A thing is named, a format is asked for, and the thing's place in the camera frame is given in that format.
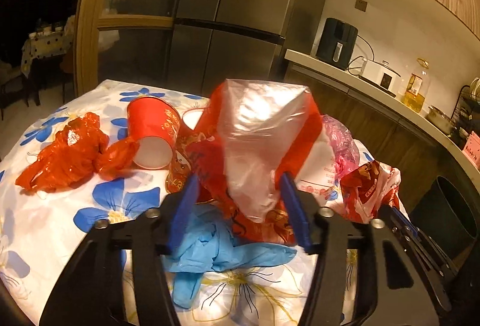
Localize blue rubber glove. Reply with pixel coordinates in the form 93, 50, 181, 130
163, 204, 297, 309

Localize red white plastic bag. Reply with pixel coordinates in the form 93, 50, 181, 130
183, 77, 402, 245

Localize black round trash bin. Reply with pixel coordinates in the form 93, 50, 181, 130
409, 176, 478, 259

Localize white kitchen countertop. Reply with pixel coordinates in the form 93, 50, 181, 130
284, 49, 479, 191

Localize red paper cup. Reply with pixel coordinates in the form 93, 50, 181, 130
127, 96, 181, 170
165, 108, 207, 193

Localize pink plastic bag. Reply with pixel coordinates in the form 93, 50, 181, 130
322, 114, 360, 179

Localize wooden lower cabinets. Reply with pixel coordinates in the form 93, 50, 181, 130
285, 64, 479, 215

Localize steel pot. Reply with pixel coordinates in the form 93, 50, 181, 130
425, 105, 456, 136

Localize floral white blue tablecloth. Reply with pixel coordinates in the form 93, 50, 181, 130
0, 79, 412, 326

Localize black dish rack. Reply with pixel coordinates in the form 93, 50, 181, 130
451, 77, 480, 149

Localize crumpled red plastic bag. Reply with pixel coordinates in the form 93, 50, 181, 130
16, 112, 139, 193

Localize cooking oil bottle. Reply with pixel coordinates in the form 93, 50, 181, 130
402, 58, 431, 114

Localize white rice cooker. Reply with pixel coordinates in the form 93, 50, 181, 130
359, 60, 401, 97

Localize black air fryer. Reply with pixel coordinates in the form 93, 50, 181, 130
316, 18, 358, 71

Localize wooden glass sliding door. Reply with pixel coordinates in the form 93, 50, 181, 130
73, 0, 179, 95

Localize grey steel refrigerator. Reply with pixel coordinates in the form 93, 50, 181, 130
167, 0, 325, 96

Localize polka dot covered table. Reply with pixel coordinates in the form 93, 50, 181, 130
20, 15, 75, 78

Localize wall power socket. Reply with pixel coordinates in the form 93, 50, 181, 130
355, 0, 368, 13

